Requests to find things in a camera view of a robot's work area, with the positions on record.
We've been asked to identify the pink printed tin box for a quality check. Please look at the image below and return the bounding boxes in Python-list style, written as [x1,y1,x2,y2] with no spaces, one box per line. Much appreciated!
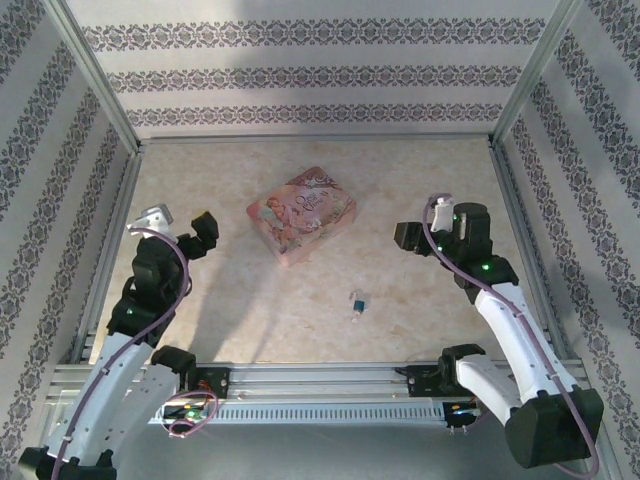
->
[246,167,362,269]

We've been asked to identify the left controller board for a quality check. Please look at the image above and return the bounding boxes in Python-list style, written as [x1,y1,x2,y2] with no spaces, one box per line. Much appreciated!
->
[162,405,207,422]

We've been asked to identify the controller board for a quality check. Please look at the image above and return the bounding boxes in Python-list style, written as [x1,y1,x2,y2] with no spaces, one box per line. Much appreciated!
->
[444,402,484,431]
[162,405,207,422]

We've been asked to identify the right controller board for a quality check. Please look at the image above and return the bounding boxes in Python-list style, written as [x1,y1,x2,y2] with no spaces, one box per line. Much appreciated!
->
[444,402,484,431]

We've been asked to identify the grey metal sheet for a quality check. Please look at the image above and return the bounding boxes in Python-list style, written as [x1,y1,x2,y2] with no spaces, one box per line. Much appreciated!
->
[109,422,599,480]

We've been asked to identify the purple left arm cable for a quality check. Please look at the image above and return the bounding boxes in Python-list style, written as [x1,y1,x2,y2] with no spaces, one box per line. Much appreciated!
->
[52,227,194,480]

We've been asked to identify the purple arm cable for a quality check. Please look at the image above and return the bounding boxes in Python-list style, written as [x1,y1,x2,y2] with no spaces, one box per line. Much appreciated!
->
[52,227,194,480]
[423,192,601,476]

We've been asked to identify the aluminium table side rail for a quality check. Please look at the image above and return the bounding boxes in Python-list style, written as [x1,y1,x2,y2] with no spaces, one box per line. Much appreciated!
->
[72,149,144,364]
[487,142,571,361]

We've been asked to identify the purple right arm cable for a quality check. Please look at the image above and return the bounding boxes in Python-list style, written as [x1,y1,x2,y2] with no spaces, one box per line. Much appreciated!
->
[423,192,601,476]

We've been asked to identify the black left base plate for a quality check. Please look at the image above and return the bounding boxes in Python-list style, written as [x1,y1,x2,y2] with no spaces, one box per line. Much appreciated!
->
[177,367,232,401]

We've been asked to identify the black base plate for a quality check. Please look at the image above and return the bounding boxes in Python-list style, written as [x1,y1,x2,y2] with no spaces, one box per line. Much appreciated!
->
[394,364,454,400]
[177,367,232,401]

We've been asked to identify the aluminium table back rail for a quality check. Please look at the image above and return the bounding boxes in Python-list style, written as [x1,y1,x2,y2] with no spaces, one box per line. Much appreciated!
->
[135,133,496,147]

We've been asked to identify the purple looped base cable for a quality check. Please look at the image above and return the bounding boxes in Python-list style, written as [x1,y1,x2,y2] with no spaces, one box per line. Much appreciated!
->
[164,389,219,440]

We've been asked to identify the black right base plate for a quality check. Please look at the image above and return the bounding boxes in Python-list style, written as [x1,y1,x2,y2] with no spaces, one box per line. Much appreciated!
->
[394,364,454,400]

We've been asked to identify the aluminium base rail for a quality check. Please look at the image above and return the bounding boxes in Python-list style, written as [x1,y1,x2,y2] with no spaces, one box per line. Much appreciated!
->
[47,363,586,402]

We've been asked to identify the aluminium frame post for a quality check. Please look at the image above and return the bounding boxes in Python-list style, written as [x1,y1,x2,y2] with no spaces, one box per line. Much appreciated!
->
[489,0,584,147]
[42,0,144,154]

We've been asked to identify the slotted grey cable duct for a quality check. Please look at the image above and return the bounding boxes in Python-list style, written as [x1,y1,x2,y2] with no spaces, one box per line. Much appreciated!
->
[149,402,447,426]

